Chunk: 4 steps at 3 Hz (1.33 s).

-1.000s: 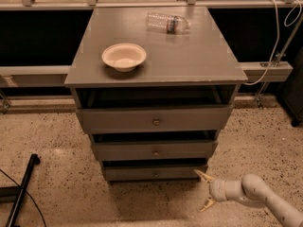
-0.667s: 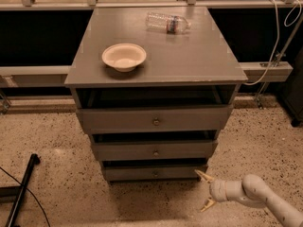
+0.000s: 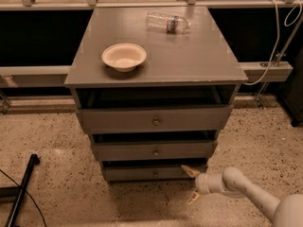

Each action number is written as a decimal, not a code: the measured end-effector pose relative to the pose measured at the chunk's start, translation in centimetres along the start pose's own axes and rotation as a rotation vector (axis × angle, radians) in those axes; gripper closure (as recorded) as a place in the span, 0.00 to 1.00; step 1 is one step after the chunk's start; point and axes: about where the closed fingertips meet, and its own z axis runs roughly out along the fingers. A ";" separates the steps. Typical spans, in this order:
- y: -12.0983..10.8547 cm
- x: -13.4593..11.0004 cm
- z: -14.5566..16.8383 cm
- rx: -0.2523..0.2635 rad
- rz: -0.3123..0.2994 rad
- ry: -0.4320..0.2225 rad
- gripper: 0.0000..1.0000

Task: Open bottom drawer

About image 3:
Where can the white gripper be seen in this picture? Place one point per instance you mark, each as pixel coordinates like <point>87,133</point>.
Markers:
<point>201,183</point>

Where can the grey bottom drawer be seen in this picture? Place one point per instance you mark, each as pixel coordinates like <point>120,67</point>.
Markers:
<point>123,174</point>

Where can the grey drawer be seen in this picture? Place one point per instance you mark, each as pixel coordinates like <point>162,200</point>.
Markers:
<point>135,120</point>
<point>123,174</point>
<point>154,150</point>

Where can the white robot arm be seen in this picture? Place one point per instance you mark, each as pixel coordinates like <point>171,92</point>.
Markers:
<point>232,183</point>

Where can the dark robot base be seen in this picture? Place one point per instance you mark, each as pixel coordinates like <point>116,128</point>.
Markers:
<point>291,92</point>

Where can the grey top drawer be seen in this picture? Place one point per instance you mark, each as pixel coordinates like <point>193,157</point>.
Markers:
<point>135,120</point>

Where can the grey middle drawer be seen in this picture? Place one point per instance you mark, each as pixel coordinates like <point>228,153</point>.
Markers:
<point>154,150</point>

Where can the grey drawer cabinet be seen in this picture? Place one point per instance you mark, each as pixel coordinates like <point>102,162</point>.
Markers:
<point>193,69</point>

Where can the white paper bowl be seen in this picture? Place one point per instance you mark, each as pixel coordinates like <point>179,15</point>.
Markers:
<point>124,57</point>

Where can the clear plastic water bottle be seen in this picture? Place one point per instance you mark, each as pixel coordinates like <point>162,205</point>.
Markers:
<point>169,23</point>

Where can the black stand leg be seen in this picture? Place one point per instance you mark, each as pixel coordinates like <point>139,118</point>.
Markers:
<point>15,194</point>

